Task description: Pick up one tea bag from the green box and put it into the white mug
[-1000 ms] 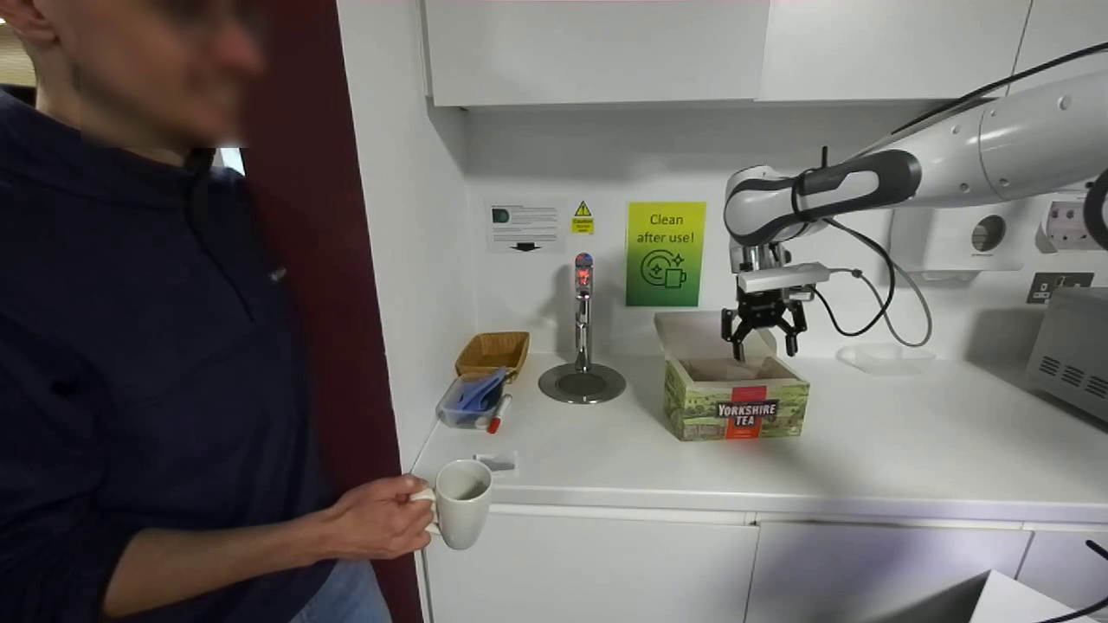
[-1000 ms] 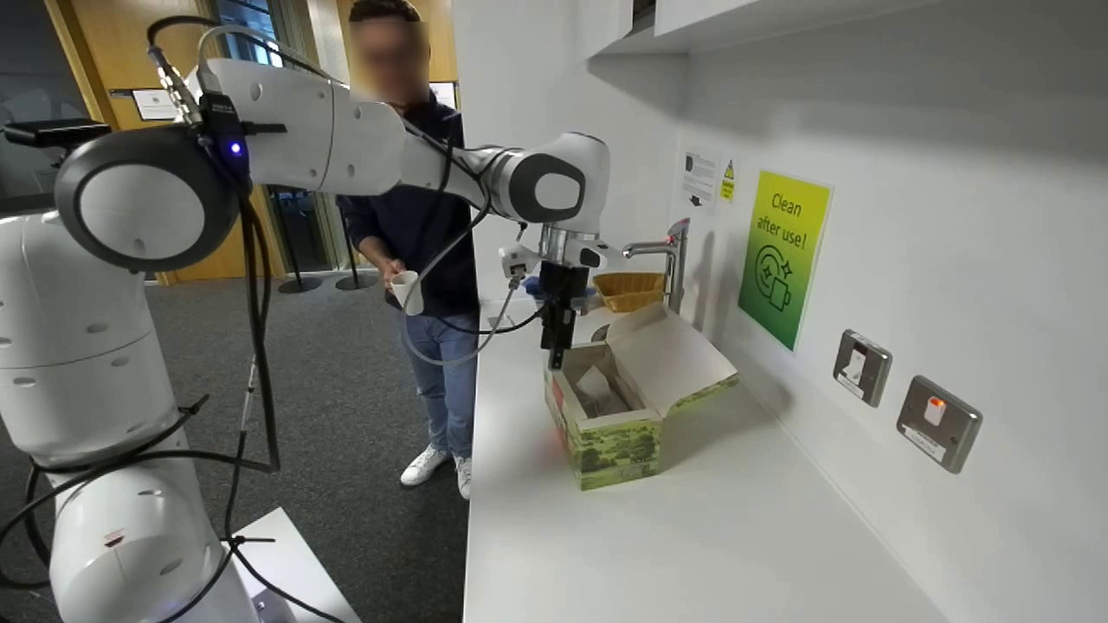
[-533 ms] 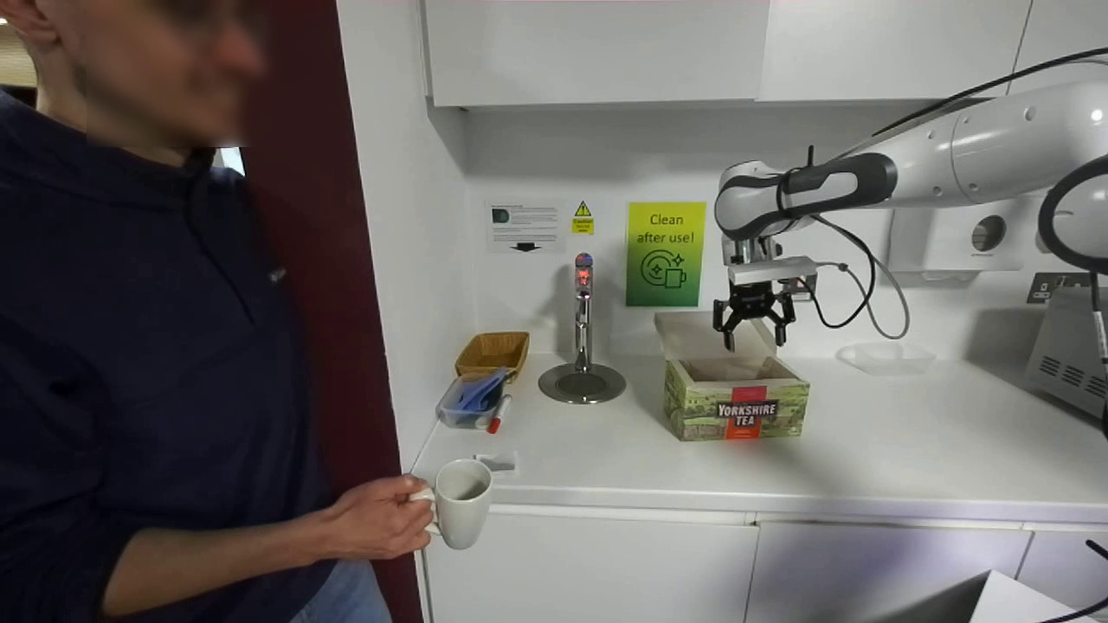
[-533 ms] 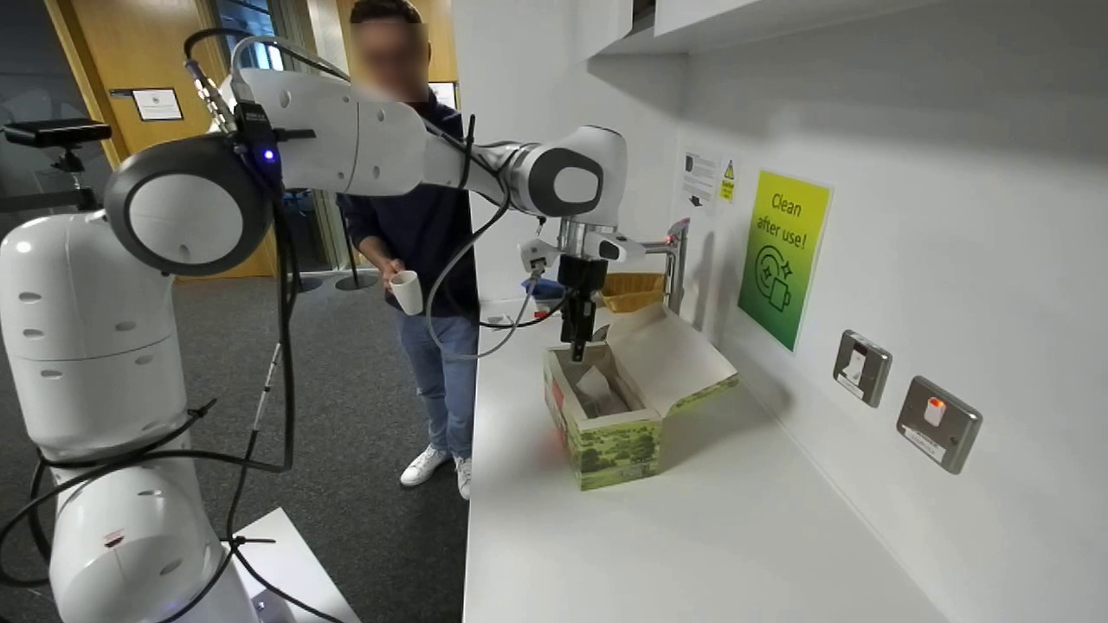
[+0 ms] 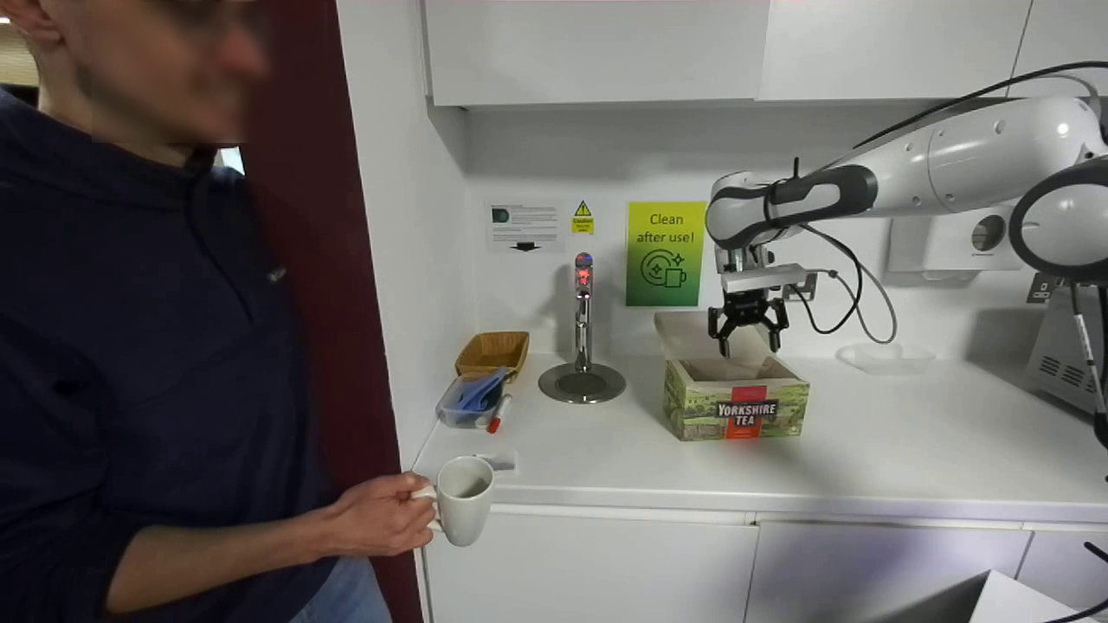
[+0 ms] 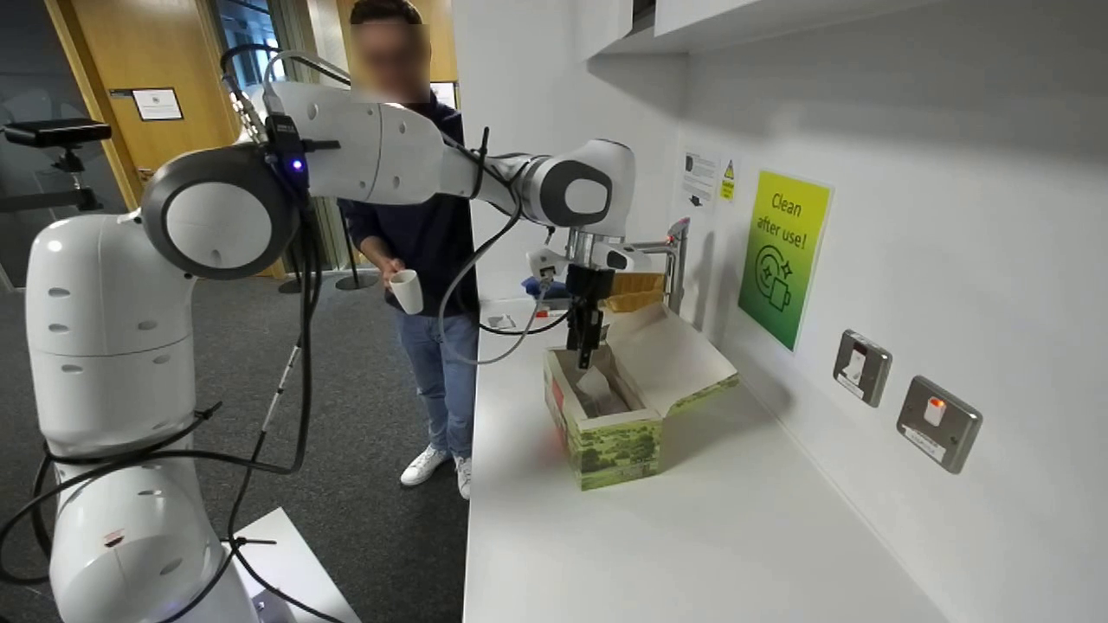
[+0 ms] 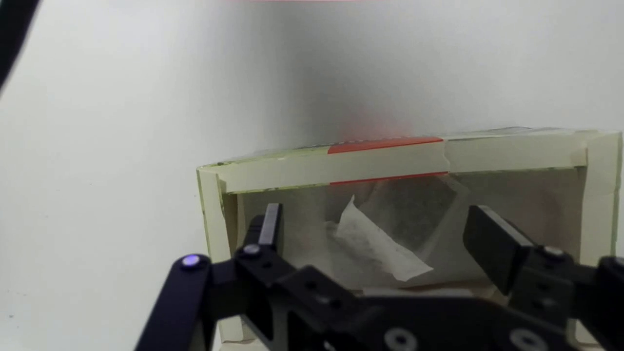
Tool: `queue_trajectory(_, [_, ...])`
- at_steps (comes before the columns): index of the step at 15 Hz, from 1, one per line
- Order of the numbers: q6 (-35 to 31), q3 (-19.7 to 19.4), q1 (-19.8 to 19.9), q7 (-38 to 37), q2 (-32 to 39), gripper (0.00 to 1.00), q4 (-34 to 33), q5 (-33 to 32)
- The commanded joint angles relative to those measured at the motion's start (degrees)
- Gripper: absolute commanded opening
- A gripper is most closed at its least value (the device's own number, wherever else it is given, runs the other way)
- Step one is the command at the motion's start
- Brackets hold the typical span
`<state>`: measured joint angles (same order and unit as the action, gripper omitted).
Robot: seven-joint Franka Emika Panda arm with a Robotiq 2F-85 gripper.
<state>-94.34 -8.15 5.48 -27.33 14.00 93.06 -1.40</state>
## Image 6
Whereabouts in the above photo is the green tea bag box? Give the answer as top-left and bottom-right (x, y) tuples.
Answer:
(541, 302), (740, 495)

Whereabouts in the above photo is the person's right forearm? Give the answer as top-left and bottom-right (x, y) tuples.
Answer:
(348, 229), (400, 277)

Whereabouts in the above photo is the wooden door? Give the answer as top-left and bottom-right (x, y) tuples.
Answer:
(46, 0), (251, 210)

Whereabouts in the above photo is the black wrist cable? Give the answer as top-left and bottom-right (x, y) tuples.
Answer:
(431, 125), (576, 372)

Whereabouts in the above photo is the white upper cabinet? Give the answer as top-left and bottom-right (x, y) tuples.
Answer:
(584, 0), (965, 63)

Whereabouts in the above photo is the black camera on stand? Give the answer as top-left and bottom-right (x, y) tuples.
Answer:
(0, 115), (116, 219)

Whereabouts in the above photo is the white door sign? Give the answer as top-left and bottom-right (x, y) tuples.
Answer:
(127, 87), (188, 125)

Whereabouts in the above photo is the black base cable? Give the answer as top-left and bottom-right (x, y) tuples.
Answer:
(0, 44), (348, 623)

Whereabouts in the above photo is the white notice label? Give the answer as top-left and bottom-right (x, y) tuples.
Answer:
(678, 148), (725, 197)

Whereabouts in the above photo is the blue cloth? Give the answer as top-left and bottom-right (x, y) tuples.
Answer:
(518, 273), (576, 315)

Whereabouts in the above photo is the green clean after use poster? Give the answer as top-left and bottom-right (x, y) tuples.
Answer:
(735, 171), (835, 352)

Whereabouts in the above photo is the person in navy sweater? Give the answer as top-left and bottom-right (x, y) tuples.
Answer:
(339, 0), (486, 465)

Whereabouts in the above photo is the chrome tap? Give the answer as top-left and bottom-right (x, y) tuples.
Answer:
(618, 216), (697, 322)

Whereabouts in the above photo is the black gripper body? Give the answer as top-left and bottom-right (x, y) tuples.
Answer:
(563, 261), (609, 315)

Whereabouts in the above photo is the metal wall socket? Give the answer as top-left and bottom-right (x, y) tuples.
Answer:
(830, 327), (897, 413)
(893, 374), (987, 477)

